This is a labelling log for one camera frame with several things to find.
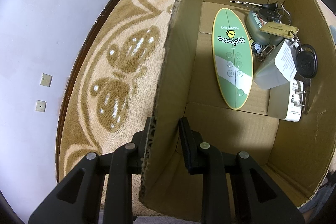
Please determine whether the brown cardboard box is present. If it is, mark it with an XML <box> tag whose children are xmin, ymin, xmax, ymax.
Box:
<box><xmin>139</xmin><ymin>0</ymin><xmax>335</xmax><ymax>221</ymax></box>

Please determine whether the beige patterned blanket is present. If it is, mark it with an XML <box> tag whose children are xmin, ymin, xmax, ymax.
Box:
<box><xmin>56</xmin><ymin>0</ymin><xmax>194</xmax><ymax>217</ymax></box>

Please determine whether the green oval Pochacco remote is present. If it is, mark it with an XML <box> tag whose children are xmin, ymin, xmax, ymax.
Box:
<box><xmin>212</xmin><ymin>8</ymin><xmax>253</xmax><ymax>110</ymax></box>

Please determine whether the black car key fob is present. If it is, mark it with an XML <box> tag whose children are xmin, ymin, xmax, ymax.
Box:
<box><xmin>295</xmin><ymin>44</ymin><xmax>318</xmax><ymax>79</ymax></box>

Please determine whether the key bunch with rings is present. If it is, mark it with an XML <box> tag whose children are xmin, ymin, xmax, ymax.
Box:
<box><xmin>230</xmin><ymin>0</ymin><xmax>291</xmax><ymax>24</ymax></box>

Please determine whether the white wall charger plug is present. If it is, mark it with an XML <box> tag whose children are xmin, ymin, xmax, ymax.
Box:
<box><xmin>267</xmin><ymin>80</ymin><xmax>305</xmax><ymax>122</ymax></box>

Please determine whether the lower wall socket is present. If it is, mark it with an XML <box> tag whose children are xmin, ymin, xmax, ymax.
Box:
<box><xmin>35</xmin><ymin>100</ymin><xmax>47</xmax><ymax>112</ymax></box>

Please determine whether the wall socket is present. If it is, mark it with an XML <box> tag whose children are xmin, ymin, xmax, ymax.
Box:
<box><xmin>40</xmin><ymin>73</ymin><xmax>52</xmax><ymax>87</ymax></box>
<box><xmin>35</xmin><ymin>100</ymin><xmax>47</xmax><ymax>112</ymax></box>

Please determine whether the upper wall socket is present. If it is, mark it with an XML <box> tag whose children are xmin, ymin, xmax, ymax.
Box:
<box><xmin>40</xmin><ymin>73</ymin><xmax>52</xmax><ymax>87</ymax></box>

